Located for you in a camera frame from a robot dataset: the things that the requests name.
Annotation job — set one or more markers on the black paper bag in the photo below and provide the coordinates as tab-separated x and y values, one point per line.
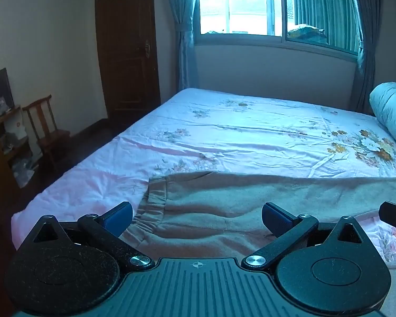
0	87

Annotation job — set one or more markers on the bundle on window sill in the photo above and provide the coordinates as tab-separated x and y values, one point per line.
308	33

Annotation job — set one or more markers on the beige pants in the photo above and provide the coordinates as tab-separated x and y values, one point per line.
211	204

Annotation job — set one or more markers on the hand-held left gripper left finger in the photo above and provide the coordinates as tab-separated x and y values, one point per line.
118	220

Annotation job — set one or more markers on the wooden shelf cabinet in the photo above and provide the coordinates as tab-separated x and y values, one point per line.
0	158

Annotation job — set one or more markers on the brown wooden door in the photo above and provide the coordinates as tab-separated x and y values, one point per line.
127	49

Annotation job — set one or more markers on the green striped inner curtain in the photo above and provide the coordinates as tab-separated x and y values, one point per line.
323	3

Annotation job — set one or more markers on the small wooden chair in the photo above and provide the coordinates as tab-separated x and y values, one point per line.
46	128

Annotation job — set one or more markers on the window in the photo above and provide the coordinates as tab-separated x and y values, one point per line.
244	6

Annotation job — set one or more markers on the rolled light blue quilt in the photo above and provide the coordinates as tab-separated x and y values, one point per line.
394	109

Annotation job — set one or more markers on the bed with floral sheet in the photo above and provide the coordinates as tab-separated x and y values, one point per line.
237	138

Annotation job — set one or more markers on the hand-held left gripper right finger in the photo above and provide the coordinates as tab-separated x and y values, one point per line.
274	220

